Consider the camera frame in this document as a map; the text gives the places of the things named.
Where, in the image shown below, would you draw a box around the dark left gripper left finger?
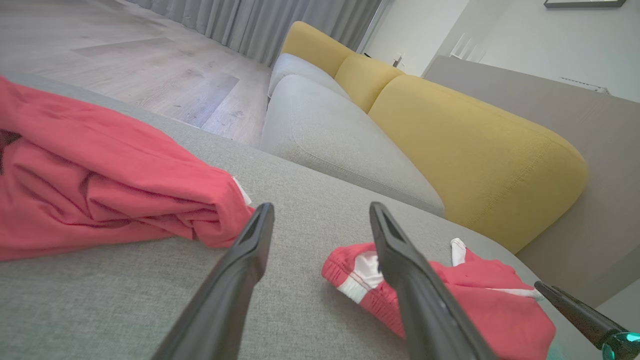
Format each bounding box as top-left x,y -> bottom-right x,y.
152,202 -> 276,360

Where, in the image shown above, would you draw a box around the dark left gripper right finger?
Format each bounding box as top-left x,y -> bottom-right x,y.
369,201 -> 498,360

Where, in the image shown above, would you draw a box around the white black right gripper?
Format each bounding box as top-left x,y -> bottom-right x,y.
534,281 -> 640,360

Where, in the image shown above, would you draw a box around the red shorts white side stripes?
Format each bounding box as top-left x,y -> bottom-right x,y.
321,237 -> 557,360

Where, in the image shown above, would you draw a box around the red jersey white sleeves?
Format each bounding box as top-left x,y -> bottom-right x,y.
0,75 -> 256,262

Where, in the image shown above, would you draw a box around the grey sofa ottoman cushion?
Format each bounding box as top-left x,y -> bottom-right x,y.
0,70 -> 606,360

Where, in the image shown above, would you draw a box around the large yellow sofa back cushion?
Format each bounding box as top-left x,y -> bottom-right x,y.
367,74 -> 590,255

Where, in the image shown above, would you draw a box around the large grey sofa seat cushion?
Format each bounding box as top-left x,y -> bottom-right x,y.
260,74 -> 446,217

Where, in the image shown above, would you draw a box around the taupe low partition panel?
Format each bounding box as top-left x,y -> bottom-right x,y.
424,55 -> 640,308

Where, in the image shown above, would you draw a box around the small grey sofa seat cushion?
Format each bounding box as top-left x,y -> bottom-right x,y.
268,52 -> 353,101

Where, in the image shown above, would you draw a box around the narrow yellow sofa back cushion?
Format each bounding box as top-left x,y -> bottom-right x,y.
334,53 -> 406,115

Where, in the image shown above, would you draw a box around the flat white device on panel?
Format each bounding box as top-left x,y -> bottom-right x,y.
560,76 -> 611,95

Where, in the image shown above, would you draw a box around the yellow sofa end back cushion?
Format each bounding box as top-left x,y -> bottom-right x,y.
280,21 -> 358,78

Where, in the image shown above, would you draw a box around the white rack on panel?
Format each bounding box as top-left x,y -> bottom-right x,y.
448,32 -> 487,62

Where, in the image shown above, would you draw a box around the grey pleated curtain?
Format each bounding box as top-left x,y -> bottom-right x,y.
125,0 -> 383,68

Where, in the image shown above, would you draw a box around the dark framed wall picture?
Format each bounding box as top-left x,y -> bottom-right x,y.
544,0 -> 627,9

